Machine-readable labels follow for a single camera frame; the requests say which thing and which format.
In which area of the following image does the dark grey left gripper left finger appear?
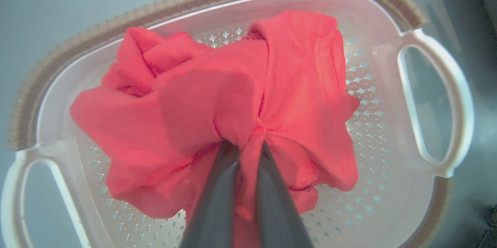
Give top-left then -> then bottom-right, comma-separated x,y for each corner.
179,140 -> 241,248

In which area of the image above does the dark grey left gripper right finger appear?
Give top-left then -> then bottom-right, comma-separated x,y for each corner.
255,141 -> 315,248

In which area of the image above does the white plastic laundry basket brown rim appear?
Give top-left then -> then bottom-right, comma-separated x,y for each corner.
0,0 -> 476,248

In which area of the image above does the red cloth garment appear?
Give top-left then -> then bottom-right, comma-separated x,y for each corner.
70,10 -> 361,248

